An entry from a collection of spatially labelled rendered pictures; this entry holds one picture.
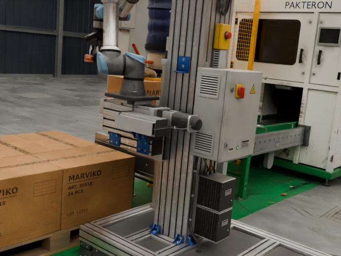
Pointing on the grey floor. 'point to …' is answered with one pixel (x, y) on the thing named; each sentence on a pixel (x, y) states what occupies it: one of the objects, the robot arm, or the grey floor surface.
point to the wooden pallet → (49, 243)
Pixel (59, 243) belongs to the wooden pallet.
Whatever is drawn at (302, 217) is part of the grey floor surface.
